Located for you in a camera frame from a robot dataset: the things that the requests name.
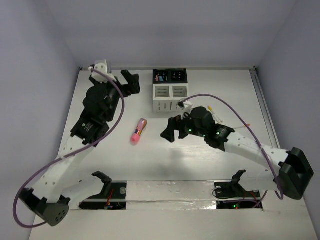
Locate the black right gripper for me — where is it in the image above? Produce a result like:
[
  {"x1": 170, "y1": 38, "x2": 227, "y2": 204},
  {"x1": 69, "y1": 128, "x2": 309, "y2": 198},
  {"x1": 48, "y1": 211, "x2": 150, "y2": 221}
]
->
[{"x1": 160, "y1": 109, "x2": 207, "y2": 143}]

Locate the pink glue stick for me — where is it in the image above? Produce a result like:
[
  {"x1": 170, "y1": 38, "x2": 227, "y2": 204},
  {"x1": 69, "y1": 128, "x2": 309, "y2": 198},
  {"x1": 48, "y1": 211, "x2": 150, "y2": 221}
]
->
[{"x1": 130, "y1": 118, "x2": 148, "y2": 145}]

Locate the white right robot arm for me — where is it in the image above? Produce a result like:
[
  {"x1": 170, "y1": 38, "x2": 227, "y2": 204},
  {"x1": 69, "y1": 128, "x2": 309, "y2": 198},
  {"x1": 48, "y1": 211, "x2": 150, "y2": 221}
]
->
[{"x1": 160, "y1": 104, "x2": 314, "y2": 200}]

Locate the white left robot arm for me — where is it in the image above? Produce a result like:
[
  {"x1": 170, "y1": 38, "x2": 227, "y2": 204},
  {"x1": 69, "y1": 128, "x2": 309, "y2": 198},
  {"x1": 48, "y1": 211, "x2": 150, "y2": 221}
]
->
[{"x1": 12, "y1": 69, "x2": 141, "y2": 229}]

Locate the yellow-capped white pen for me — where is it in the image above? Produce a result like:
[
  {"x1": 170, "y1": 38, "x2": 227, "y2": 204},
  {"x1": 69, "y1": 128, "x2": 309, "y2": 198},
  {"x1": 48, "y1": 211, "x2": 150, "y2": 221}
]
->
[{"x1": 207, "y1": 105, "x2": 223, "y2": 124}]

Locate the white four-slot pen organizer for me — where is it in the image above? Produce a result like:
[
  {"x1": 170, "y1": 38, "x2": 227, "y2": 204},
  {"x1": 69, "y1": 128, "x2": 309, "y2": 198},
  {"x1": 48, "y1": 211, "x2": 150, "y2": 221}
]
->
[{"x1": 152, "y1": 68, "x2": 189, "y2": 113}]

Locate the orange-capped white pen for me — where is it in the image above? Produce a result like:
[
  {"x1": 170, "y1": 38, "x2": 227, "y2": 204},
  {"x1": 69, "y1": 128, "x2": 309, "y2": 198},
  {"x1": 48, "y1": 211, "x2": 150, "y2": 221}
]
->
[{"x1": 233, "y1": 123, "x2": 251, "y2": 130}]

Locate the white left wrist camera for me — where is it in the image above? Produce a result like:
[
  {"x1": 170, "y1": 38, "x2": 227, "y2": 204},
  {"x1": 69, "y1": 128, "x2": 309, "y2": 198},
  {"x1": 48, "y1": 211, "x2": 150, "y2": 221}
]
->
[{"x1": 88, "y1": 59, "x2": 117, "y2": 83}]

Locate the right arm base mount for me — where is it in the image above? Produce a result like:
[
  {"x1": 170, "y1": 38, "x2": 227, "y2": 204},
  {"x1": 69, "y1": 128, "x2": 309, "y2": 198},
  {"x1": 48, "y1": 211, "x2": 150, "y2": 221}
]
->
[{"x1": 212, "y1": 181, "x2": 263, "y2": 210}]

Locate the aluminium rail right edge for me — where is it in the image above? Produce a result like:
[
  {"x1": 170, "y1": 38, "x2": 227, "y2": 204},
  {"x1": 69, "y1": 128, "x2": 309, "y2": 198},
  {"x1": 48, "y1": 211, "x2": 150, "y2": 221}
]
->
[{"x1": 249, "y1": 66, "x2": 291, "y2": 178}]

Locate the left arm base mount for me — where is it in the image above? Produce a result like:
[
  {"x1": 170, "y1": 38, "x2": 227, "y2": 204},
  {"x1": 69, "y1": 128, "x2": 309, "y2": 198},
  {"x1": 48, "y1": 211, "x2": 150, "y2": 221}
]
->
[{"x1": 79, "y1": 181, "x2": 127, "y2": 210}]

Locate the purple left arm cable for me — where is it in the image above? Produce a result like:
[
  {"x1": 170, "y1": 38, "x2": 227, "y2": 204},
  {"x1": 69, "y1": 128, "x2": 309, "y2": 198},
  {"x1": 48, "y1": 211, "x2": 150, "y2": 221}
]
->
[{"x1": 12, "y1": 68, "x2": 126, "y2": 228}]

